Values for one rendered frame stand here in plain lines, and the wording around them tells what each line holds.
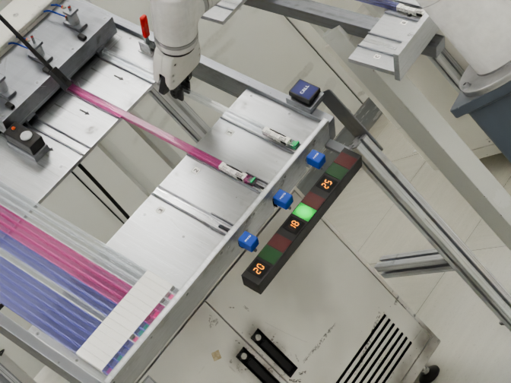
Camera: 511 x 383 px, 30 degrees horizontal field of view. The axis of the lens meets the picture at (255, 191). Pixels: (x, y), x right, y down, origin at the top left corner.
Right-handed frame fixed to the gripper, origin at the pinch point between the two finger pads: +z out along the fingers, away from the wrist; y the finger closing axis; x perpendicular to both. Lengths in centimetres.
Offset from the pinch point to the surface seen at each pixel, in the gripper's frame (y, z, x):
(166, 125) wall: -71, 163, -72
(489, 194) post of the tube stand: -32, 25, 61
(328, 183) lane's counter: 3.0, -4.0, 38.0
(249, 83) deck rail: -8.4, -1.5, 11.4
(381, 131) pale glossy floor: -136, 187, -6
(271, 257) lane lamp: 22.2, -4.2, 38.4
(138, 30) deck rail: -8.6, 3.8, -18.6
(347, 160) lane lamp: -3.4, -4.1, 38.3
